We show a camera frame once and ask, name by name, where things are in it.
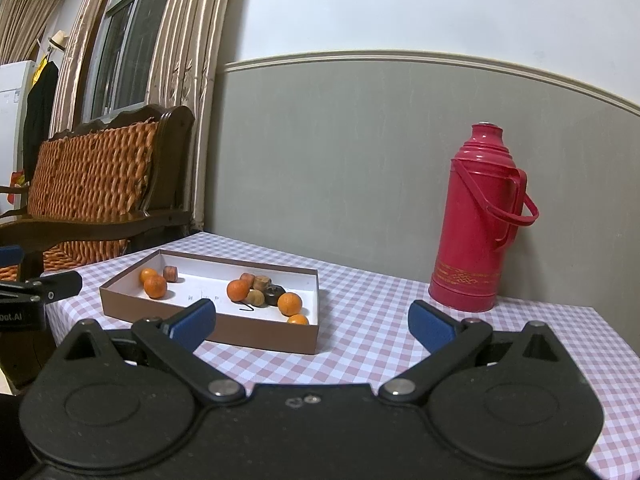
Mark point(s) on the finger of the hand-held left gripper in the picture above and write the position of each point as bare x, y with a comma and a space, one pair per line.
60, 285
10, 255

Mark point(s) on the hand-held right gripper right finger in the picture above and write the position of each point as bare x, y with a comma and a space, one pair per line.
432, 327

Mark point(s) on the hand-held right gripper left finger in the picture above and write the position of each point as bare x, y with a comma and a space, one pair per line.
192, 325

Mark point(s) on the brown cardboard box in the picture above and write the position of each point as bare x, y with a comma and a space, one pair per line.
200, 280

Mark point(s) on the orange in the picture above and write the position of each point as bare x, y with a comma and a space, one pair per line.
289, 304
155, 286
238, 290
148, 275
298, 319

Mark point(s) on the small tan fruit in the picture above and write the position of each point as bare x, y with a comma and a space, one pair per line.
256, 297

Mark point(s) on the dark dried persimmon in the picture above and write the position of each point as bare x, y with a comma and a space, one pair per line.
273, 294

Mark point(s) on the orange woven seat cushion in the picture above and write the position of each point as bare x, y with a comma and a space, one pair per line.
85, 255

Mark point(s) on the pink checked tablecloth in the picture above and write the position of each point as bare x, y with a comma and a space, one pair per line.
360, 310

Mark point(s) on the small red bag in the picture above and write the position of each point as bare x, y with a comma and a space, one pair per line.
19, 180

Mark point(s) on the red thermos flask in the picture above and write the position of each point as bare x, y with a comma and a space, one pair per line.
470, 235

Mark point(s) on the orange woven back cushion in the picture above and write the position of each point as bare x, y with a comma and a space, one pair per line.
90, 175

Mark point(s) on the white refrigerator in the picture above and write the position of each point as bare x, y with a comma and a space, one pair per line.
12, 135

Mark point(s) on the dark hanging coat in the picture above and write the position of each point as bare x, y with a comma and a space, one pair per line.
42, 110

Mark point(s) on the dark wooden chair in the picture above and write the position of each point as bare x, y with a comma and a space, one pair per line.
175, 160

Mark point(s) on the yellow hanging garment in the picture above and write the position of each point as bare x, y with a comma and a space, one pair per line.
40, 67

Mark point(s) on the white hat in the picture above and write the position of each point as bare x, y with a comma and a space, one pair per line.
58, 40

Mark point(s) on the window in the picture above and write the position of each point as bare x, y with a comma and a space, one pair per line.
125, 60

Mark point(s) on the striped beige curtain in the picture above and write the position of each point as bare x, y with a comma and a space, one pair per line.
195, 60
85, 35

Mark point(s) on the plain beige curtain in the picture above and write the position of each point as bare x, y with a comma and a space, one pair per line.
30, 5

